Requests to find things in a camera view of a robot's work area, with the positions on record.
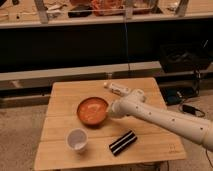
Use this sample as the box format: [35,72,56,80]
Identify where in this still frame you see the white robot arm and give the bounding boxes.
[108,89,213,152]

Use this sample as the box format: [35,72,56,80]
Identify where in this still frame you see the white plastic cup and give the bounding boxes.
[66,128,88,153]

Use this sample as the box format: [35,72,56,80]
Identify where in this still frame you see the black white striped box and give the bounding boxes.
[109,131,137,156]

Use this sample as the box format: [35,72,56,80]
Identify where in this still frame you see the black power adapter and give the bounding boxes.
[182,105,196,114]

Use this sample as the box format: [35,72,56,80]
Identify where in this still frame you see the black box on floor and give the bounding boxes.
[159,43,213,73]

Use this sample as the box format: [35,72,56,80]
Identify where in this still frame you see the hanging black cable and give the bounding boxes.
[123,13,132,79]

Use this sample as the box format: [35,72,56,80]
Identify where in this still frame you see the wooden table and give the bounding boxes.
[34,80,186,171]

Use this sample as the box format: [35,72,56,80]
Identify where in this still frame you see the orange ceramic bowl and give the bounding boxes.
[77,97,108,126]

